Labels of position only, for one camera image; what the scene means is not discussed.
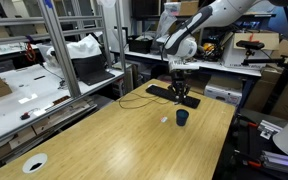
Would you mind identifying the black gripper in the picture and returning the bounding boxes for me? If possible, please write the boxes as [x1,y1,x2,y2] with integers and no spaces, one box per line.
[168,70,191,103]

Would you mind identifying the dark blue cup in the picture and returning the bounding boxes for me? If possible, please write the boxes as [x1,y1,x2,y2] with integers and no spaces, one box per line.
[175,108,190,127]

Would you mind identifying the black computer keyboard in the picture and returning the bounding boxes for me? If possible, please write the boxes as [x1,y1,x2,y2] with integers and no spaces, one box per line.
[145,84,202,110]

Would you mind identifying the white printer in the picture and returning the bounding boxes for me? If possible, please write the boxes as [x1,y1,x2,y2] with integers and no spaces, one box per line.
[203,83,243,107]

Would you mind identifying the yellow power tool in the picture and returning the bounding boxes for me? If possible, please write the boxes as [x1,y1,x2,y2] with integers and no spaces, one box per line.
[202,42,218,54]

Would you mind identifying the black storage bin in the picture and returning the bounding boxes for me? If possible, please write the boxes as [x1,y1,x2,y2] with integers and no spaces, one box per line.
[127,34,153,54]

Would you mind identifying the clear plastic bag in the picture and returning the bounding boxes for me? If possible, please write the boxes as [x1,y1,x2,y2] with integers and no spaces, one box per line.
[155,3,182,44]

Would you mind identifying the cardboard box with label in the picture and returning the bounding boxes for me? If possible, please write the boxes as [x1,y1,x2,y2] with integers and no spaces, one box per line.
[178,0,200,16]

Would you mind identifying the black laptop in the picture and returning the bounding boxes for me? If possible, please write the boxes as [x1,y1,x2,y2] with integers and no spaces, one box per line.
[71,54,116,87]

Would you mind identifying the brown cardboard lid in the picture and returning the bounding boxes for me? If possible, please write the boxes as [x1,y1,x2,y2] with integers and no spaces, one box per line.
[233,30,280,52]

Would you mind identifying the stacked brown cardboard boxes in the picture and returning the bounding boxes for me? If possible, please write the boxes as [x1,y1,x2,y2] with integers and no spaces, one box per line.
[243,66,288,121]

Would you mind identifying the white cloth cover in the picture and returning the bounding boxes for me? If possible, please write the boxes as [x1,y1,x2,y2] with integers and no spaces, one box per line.
[37,33,103,68]

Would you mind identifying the silver aluminium extrusion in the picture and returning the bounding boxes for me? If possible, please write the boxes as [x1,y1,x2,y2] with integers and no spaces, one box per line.
[260,149,288,178]

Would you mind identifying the flat cardboard sheets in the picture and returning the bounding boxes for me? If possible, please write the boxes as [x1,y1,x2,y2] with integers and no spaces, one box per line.
[32,99,97,136]

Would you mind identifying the white paper slip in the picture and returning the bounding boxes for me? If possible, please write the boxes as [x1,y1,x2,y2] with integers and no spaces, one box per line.
[17,93,39,105]

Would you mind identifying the small black red device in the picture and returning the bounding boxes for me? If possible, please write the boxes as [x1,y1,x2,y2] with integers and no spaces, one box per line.
[19,111,32,121]

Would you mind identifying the white shelf board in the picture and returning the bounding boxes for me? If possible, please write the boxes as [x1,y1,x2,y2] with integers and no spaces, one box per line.
[0,63,125,148]

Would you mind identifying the thin black keyboard cable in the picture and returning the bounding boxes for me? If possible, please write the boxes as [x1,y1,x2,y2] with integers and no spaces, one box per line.
[118,91,172,110]

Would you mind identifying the orange handled clamp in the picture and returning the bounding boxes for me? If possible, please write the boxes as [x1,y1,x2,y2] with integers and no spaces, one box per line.
[233,151,263,169]
[237,114,263,129]

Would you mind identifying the black camera bar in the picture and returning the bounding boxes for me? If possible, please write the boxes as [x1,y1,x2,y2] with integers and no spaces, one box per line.
[235,39,266,51]

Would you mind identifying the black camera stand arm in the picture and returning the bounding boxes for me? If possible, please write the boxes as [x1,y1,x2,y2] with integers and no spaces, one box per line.
[241,49,288,116]

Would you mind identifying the aluminium frame rack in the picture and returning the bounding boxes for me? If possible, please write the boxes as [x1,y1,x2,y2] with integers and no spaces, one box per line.
[0,0,133,151]

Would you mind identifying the red cable loops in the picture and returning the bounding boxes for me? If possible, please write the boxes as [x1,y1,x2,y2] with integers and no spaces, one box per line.
[24,41,38,63]

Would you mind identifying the white table grommet ring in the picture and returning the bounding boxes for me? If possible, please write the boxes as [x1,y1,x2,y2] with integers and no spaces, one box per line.
[21,152,49,174]

